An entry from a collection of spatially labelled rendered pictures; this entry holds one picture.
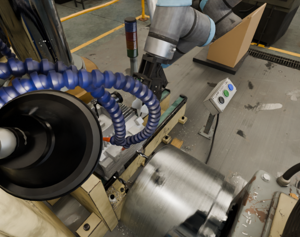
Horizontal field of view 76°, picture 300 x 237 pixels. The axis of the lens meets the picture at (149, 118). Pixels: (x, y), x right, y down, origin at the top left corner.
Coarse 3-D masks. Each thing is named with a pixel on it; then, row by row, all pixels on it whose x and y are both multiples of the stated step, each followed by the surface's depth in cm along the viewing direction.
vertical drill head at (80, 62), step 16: (0, 0) 26; (16, 0) 26; (32, 0) 27; (48, 0) 29; (0, 16) 27; (16, 16) 27; (32, 16) 28; (48, 16) 29; (16, 32) 29; (32, 32) 29; (48, 32) 30; (64, 32) 34; (16, 48) 31; (32, 48) 31; (48, 48) 32; (64, 48) 34; (80, 64) 38; (80, 96) 36
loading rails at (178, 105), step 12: (168, 96) 103; (180, 96) 99; (168, 108) 93; (180, 108) 96; (144, 120) 92; (168, 120) 89; (180, 120) 101; (156, 132) 83; (168, 132) 97; (144, 144) 77; (156, 144) 90; (132, 156) 73; (132, 168) 79; (108, 180) 67
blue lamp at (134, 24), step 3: (135, 21) 95; (126, 24) 92; (129, 24) 91; (132, 24) 92; (135, 24) 92; (126, 27) 93; (129, 27) 92; (132, 27) 92; (135, 27) 93; (126, 30) 94; (129, 30) 93; (132, 30) 93; (135, 30) 94
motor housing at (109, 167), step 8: (120, 104) 68; (128, 112) 64; (128, 120) 65; (128, 128) 64; (136, 144) 65; (104, 152) 58; (128, 152) 63; (104, 160) 58; (112, 160) 58; (120, 160) 61; (128, 160) 68; (96, 168) 69; (104, 168) 58; (112, 168) 59
